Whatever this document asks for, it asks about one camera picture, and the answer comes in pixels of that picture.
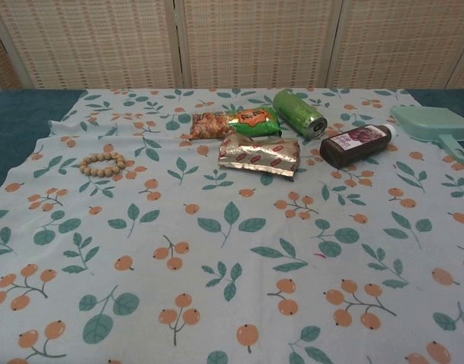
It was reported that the wooden bead bracelet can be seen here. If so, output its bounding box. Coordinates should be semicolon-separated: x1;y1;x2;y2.
79;143;127;178

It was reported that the floral leaf fruit tablecloth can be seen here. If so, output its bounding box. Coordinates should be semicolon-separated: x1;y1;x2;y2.
0;87;464;364

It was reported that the green orange snack bag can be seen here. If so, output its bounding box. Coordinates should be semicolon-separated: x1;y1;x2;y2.
189;106;283;142

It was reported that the green drink can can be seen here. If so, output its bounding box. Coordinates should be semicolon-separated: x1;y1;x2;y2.
273;88;328;140

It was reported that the dark juice bottle white cap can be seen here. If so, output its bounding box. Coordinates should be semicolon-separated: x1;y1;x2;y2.
319;123;398;170

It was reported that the mint green plastic dustpan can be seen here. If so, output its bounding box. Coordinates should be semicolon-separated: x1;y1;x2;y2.
390;105;464;164

